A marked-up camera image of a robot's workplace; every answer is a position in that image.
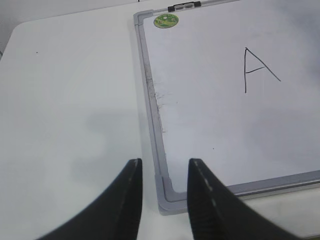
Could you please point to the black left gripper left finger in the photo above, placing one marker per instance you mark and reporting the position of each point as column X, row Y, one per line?
column 114, row 215

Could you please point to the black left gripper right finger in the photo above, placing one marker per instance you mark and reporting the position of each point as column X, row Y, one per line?
column 215, row 213

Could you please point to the round green magnet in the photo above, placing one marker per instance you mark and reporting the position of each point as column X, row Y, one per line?
column 166, row 21

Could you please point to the black and clear board clip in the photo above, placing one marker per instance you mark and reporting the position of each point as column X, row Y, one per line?
column 183, row 6

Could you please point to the white whiteboard with grey frame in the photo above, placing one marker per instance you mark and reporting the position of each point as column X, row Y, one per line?
column 236, row 83

